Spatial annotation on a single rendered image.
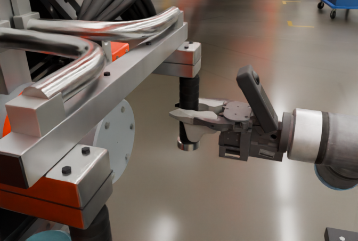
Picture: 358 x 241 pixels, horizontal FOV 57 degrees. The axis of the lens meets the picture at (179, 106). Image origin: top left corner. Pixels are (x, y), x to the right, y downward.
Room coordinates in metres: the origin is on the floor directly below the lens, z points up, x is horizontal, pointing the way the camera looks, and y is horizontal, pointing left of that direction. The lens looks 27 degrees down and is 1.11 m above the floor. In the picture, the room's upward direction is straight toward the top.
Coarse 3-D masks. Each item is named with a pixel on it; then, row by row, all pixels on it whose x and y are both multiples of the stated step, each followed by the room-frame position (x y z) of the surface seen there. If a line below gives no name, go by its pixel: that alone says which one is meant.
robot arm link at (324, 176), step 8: (320, 168) 0.52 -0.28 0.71; (328, 168) 0.48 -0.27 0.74; (320, 176) 0.52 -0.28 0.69; (328, 176) 0.50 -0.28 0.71; (336, 176) 0.47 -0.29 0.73; (344, 176) 0.46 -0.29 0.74; (328, 184) 0.51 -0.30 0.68; (336, 184) 0.49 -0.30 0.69; (344, 184) 0.48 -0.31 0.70; (352, 184) 0.48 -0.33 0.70
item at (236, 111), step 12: (228, 108) 0.52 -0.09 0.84; (240, 108) 0.52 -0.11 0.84; (240, 120) 0.48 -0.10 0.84; (252, 120) 0.49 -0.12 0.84; (288, 120) 0.48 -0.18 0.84; (228, 132) 0.50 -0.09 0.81; (240, 132) 0.49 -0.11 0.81; (252, 132) 0.49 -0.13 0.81; (276, 132) 0.48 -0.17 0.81; (288, 132) 0.46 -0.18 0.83; (228, 144) 0.50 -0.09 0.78; (240, 144) 0.48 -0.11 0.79; (252, 144) 0.49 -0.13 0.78; (264, 144) 0.49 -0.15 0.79; (276, 144) 0.48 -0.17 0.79; (228, 156) 0.48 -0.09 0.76; (240, 156) 0.48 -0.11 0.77; (252, 156) 0.49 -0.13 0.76; (264, 156) 0.48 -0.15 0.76; (276, 156) 0.48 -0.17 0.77
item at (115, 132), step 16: (0, 96) 0.42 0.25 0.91; (16, 96) 0.41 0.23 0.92; (0, 112) 0.40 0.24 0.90; (112, 112) 0.39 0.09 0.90; (128, 112) 0.44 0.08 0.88; (0, 128) 0.38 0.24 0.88; (96, 128) 0.36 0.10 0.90; (112, 128) 0.39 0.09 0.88; (128, 128) 0.43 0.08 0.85; (96, 144) 0.35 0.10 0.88; (112, 144) 0.38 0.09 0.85; (128, 144) 0.43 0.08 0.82; (112, 160) 0.38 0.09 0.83; (112, 176) 0.37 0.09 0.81
